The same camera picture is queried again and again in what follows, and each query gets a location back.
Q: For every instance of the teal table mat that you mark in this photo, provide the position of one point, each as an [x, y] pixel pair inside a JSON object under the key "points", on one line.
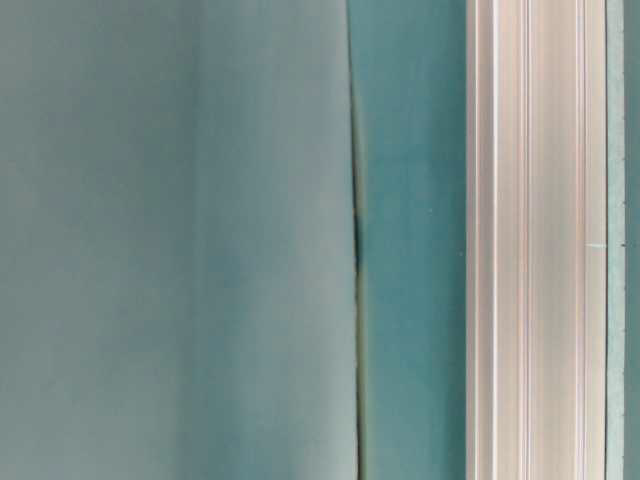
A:
{"points": [[408, 64]]}

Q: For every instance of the silver aluminium extrusion rail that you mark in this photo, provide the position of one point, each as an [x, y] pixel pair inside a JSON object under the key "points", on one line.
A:
{"points": [[536, 232]]}

